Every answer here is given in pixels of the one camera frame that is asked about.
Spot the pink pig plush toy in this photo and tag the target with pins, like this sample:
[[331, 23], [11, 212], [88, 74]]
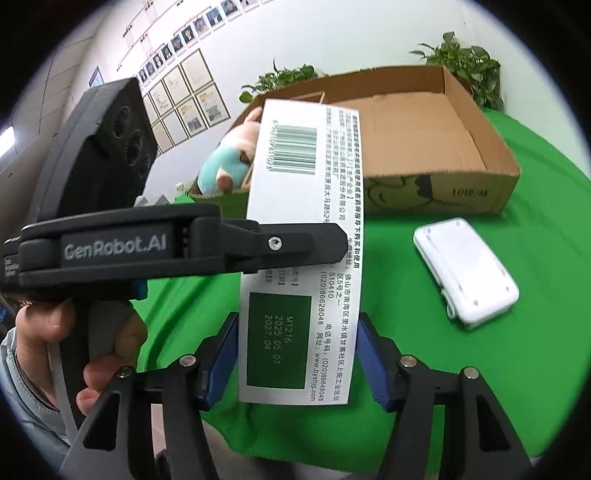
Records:
[[226, 166]]

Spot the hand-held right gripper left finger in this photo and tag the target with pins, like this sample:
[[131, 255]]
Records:
[[221, 360]]

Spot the row of wall portrait photos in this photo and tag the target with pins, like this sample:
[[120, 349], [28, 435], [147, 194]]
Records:
[[184, 34]]

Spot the person's left forearm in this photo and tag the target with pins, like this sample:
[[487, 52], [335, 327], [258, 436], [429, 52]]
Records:
[[27, 392]]

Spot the white barcode medicine box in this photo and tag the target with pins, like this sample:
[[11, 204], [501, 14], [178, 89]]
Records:
[[300, 323]]

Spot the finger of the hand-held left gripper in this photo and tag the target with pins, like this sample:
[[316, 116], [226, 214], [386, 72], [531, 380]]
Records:
[[277, 244]]

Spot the green tablecloth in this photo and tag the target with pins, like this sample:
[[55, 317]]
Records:
[[531, 369]]

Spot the white plastic case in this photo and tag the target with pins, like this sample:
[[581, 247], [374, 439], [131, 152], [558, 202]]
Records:
[[466, 272]]

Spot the large shallow cardboard box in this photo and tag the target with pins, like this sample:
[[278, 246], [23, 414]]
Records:
[[415, 138]]

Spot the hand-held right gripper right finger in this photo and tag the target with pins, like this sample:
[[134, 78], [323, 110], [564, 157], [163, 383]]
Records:
[[374, 364]]

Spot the blue wall poster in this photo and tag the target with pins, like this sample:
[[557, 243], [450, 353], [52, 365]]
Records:
[[97, 77]]

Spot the person's left hand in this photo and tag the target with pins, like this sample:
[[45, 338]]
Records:
[[46, 323]]

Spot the bushy green potted plant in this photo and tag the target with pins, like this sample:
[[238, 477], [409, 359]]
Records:
[[286, 78]]

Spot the small green potted plant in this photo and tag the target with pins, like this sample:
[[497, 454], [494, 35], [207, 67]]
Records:
[[466, 64]]

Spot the group of framed wall certificates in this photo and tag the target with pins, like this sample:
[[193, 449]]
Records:
[[194, 101]]

